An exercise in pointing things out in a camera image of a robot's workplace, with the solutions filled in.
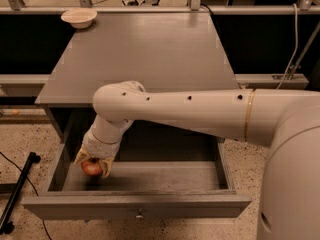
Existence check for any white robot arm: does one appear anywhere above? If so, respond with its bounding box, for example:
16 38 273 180
75 81 320 240

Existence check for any grey wooden cabinet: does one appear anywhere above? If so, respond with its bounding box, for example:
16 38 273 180
34 11 245 142

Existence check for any red apple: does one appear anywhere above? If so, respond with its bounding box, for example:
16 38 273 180
81 158 103 176

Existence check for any white bowl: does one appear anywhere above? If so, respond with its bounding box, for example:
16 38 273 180
61 8 97 29

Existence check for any open grey top drawer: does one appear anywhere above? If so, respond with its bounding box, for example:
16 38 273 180
21 110 252 222

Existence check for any black floor cable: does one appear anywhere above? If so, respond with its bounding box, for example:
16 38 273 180
0 151 53 240

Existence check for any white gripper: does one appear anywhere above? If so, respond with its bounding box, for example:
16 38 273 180
74 131 120 178

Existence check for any metal railing frame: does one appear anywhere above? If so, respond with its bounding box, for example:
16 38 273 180
0 0 320 16

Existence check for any black stand leg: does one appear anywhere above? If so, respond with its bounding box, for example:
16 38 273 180
0 152 41 234

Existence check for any white cable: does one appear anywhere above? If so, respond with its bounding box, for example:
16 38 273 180
275 3 299 90

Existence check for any metal drawer knob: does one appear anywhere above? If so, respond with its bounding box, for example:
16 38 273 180
135 209 144 220

